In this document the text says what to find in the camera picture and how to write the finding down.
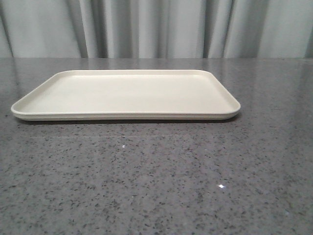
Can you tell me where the cream rectangular plastic tray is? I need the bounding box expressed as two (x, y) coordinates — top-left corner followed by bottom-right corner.
(11, 70), (241, 121)

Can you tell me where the grey-white pleated curtain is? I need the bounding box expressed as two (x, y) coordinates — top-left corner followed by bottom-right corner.
(0, 0), (313, 58)

